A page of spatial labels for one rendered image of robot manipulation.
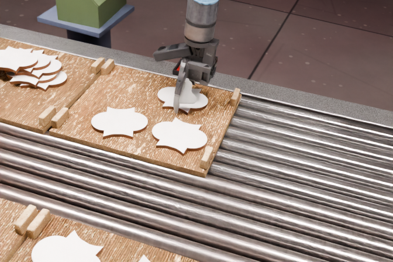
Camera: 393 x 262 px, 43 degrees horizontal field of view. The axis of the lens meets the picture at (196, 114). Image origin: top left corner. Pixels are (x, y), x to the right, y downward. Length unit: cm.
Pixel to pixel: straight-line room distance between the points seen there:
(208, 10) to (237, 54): 234
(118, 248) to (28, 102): 55
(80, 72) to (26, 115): 24
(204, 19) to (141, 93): 32
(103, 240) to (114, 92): 51
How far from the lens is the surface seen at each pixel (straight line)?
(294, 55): 361
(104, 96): 139
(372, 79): 353
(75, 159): 122
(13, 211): 110
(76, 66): 152
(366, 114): 149
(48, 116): 130
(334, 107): 148
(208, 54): 125
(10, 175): 121
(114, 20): 193
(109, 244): 102
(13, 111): 137
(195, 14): 119
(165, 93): 138
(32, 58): 148
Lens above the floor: 173
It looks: 37 degrees down
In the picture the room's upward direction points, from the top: 5 degrees clockwise
